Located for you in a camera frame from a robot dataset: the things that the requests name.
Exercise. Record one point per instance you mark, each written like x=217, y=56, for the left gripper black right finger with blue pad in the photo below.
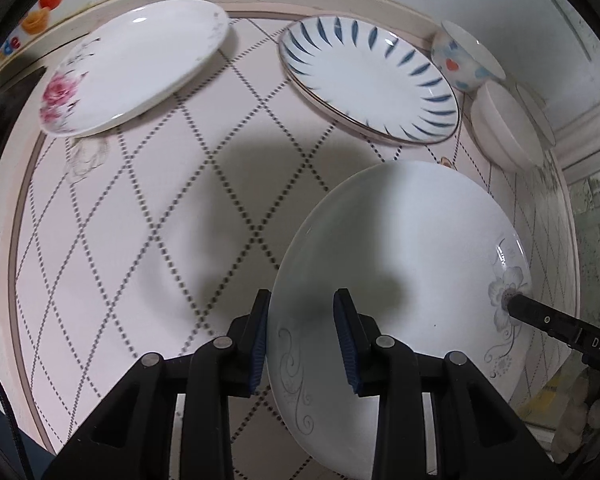
x=477, y=434

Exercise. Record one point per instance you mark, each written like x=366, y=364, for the plain white bowl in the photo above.
x=503, y=130

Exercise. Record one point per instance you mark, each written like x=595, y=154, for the patterned white table mat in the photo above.
x=152, y=236

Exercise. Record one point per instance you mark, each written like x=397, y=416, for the white plate grey flower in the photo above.
x=428, y=254

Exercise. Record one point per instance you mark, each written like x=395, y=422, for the colourful fruit wall sticker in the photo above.
x=36, y=21

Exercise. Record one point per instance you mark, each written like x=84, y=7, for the white bowl dark rim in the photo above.
x=536, y=114

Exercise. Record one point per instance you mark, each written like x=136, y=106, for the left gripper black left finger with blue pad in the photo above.
x=129, y=433

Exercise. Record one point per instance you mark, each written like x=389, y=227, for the white plate pink rose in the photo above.
x=129, y=65

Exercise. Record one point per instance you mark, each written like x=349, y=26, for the white bowl blue pink dots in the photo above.
x=464, y=61

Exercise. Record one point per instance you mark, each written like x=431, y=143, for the white plate blue leaf pattern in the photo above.
x=372, y=80

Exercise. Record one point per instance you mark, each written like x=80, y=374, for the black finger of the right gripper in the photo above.
x=575, y=333

